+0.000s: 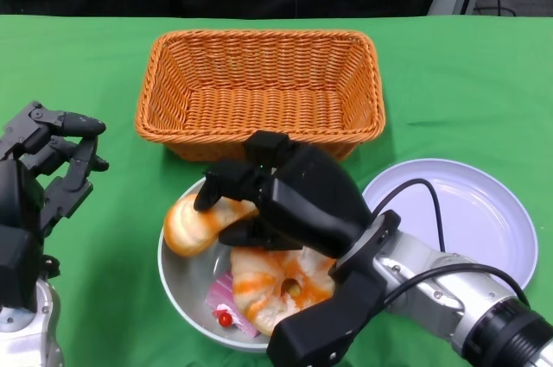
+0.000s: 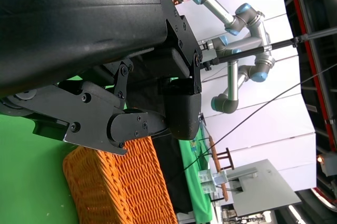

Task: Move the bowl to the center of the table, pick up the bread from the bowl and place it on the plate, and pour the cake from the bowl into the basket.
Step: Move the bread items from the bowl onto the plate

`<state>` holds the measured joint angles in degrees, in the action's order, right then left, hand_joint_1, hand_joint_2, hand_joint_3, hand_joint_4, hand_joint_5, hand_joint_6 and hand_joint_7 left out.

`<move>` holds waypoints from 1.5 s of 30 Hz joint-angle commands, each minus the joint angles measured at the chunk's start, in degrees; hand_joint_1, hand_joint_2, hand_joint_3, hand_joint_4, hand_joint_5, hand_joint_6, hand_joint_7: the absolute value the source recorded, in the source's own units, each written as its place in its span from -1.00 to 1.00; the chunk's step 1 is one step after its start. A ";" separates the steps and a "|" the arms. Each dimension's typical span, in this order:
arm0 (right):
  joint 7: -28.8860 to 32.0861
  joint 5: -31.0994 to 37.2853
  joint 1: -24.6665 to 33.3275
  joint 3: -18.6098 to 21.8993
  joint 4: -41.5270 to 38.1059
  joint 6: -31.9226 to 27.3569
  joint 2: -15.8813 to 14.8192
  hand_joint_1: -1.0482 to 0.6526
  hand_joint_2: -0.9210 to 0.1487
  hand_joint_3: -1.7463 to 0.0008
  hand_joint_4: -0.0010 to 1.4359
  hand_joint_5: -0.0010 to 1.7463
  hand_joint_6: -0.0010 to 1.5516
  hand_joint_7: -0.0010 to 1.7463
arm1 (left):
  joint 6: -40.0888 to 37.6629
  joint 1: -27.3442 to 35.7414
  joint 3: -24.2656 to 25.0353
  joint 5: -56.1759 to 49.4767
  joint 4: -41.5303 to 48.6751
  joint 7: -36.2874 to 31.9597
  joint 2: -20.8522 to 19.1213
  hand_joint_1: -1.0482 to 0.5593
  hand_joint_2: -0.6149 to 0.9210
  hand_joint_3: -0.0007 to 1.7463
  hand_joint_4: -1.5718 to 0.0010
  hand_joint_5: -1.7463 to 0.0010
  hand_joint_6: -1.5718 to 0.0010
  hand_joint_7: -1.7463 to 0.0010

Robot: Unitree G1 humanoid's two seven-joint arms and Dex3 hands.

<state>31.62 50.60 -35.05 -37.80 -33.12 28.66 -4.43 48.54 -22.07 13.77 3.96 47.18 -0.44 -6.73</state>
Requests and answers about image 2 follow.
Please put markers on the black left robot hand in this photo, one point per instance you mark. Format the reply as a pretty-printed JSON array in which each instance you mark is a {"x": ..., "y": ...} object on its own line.
[{"x": 79, "y": 23}]

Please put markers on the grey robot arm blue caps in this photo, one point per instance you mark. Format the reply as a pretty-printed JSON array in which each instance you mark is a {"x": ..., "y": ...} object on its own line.
[
  {"x": 218, "y": 10},
  {"x": 233, "y": 81}
]

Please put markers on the orange wicker basket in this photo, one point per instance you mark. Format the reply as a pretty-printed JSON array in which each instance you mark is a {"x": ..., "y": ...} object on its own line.
[{"x": 118, "y": 181}]

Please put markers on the green tablecloth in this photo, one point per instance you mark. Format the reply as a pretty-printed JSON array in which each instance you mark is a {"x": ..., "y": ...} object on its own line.
[{"x": 26, "y": 181}]

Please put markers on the black rod with clamps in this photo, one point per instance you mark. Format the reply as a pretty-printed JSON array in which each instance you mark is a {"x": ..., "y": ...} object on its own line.
[{"x": 245, "y": 53}]

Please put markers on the wooden chair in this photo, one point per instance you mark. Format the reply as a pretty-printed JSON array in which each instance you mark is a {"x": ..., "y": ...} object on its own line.
[{"x": 214, "y": 154}]

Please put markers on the green printed cloth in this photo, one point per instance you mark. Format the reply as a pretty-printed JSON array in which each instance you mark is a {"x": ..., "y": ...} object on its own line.
[{"x": 197, "y": 195}]

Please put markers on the grey monitor stand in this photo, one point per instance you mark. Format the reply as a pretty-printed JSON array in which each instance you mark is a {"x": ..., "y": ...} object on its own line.
[{"x": 263, "y": 187}]

